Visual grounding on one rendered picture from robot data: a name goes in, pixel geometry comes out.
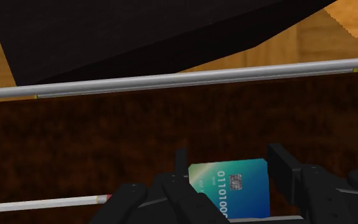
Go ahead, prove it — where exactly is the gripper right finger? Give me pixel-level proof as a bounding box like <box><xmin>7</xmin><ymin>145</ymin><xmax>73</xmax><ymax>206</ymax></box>
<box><xmin>267</xmin><ymin>143</ymin><xmax>358</xmax><ymax>224</ymax></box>

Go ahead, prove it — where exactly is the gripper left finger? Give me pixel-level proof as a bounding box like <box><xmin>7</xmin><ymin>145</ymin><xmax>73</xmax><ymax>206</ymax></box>
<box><xmin>89</xmin><ymin>146</ymin><xmax>231</xmax><ymax>224</ymax></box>

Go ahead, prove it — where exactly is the blue green chip card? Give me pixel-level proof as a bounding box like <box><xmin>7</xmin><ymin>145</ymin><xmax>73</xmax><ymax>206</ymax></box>
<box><xmin>188</xmin><ymin>158</ymin><xmax>271</xmax><ymax>220</ymax></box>

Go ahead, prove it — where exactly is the dark brown wooden table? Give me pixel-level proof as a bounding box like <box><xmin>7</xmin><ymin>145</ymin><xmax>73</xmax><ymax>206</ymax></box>
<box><xmin>0</xmin><ymin>57</ymin><xmax>358</xmax><ymax>224</ymax></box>

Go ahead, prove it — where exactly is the white pencil with eraser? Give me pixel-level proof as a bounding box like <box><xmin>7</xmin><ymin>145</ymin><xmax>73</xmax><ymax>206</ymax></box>
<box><xmin>0</xmin><ymin>194</ymin><xmax>113</xmax><ymax>214</ymax></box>

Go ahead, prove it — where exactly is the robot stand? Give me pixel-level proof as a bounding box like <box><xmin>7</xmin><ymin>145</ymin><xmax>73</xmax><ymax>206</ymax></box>
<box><xmin>0</xmin><ymin>0</ymin><xmax>338</xmax><ymax>87</ymax></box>

